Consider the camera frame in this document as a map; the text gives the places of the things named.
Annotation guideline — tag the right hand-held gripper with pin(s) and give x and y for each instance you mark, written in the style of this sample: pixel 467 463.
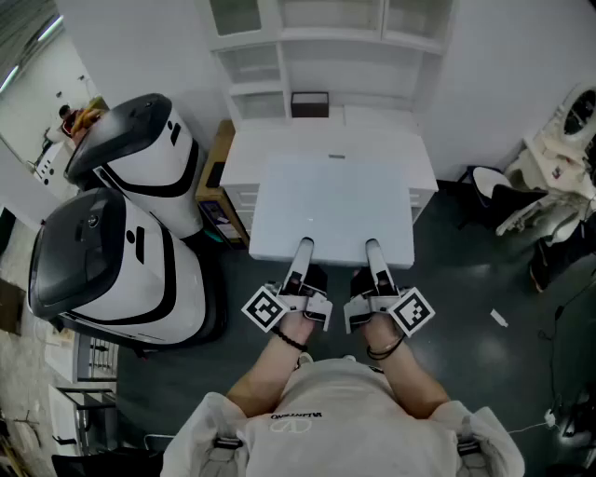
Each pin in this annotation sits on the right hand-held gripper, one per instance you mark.
pixel 372 305

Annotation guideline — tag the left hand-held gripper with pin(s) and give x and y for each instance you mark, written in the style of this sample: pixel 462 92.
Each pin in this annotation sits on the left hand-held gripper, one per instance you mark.
pixel 298 303

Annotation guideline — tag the white shelf unit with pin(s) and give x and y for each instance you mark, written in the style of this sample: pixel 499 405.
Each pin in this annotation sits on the white shelf unit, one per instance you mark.
pixel 335 35

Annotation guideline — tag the person's left forearm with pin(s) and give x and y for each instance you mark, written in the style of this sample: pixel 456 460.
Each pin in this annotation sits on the person's left forearm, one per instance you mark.
pixel 265 372

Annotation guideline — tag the person's right forearm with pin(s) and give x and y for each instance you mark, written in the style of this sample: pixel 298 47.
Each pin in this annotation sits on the person's right forearm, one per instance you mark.
pixel 410 377

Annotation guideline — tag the white desk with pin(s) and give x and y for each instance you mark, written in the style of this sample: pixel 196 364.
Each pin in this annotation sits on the white desk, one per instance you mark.
pixel 261 144

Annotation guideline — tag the brown cardboard box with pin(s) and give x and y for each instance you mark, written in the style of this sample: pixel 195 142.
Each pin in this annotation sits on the brown cardboard box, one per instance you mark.
pixel 219 186

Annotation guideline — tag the small white plastic piece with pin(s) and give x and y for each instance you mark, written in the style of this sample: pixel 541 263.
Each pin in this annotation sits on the small white plastic piece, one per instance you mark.
pixel 498 318

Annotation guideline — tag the black chair with white seat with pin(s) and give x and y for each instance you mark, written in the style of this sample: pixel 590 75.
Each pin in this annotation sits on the black chair with white seat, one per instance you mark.
pixel 489 179

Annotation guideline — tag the small dark brown box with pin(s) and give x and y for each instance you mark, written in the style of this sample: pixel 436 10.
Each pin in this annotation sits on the small dark brown box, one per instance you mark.
pixel 309 112

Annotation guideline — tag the person's pale grey shirt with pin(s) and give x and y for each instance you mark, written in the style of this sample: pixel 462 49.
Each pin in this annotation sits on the person's pale grey shirt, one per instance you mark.
pixel 344 410

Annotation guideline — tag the white ornate dressing table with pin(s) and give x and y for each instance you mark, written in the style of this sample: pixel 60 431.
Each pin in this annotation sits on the white ornate dressing table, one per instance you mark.
pixel 545 154

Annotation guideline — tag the white power adapter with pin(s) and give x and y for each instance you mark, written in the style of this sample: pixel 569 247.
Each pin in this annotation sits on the white power adapter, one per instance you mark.
pixel 550 418

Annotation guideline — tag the grey metal rack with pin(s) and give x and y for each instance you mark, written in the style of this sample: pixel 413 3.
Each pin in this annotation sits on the grey metal rack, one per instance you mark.
pixel 81 358

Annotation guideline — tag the white board with black dots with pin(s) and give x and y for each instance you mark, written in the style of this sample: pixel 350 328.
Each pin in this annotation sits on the white board with black dots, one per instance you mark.
pixel 49 167

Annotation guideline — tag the ceiling strip light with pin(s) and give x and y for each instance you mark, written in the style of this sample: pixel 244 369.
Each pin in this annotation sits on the ceiling strip light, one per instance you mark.
pixel 50 28
pixel 9 78

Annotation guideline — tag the black metal frame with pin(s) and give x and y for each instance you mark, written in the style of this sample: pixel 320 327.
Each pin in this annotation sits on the black metal frame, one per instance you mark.
pixel 88 405

